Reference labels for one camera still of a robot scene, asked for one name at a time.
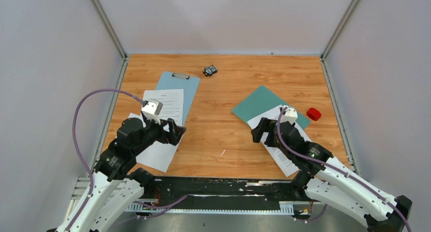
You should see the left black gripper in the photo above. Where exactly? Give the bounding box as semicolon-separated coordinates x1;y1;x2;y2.
133;114;187;155

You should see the green file folder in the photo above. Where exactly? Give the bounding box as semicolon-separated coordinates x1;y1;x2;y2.
232;85;293;128

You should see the printed text paper sheet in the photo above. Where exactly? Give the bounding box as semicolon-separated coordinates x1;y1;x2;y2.
247;105;299;177

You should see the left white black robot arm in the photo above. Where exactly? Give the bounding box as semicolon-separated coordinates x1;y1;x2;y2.
53;118;187;231

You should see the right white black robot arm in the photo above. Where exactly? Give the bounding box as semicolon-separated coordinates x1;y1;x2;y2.
248;117;412;231

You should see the lower left paper sheet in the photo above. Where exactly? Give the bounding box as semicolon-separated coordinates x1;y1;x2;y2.
126;113;182;173

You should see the upper left paper sheet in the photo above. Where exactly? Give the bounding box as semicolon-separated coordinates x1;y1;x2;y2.
143;89;183;126

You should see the light blue clipboard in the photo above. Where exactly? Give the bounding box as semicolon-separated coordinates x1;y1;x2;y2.
155;71;201;123

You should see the small red object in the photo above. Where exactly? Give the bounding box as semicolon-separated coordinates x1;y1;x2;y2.
306;107;322;121

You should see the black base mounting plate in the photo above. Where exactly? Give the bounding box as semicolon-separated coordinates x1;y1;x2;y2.
140;177;311;211

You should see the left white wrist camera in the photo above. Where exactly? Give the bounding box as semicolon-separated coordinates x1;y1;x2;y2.
141;99;163;126

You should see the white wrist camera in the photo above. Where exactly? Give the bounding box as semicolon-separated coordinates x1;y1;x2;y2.
141;99;163;126
280;106;298;125

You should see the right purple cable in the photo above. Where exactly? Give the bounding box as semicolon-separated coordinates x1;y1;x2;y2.
275;106;412;232

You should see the purple cable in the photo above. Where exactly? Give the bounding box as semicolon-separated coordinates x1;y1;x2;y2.
64;88;147;232
275;106;412;232

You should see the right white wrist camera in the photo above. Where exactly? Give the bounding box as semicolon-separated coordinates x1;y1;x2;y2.
280;106;298;125

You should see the aluminium frame rail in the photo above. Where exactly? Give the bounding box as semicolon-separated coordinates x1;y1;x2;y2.
69;176;297;216

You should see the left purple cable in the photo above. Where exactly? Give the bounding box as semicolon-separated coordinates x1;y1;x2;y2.
64;88;147;232

